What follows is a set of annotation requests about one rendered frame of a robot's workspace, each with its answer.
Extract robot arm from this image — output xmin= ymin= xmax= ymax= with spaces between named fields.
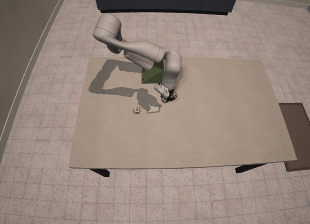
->
xmin=93 ymin=13 xmax=182 ymax=98

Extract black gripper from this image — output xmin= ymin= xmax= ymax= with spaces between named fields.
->
xmin=166 ymin=89 xmax=177 ymax=103

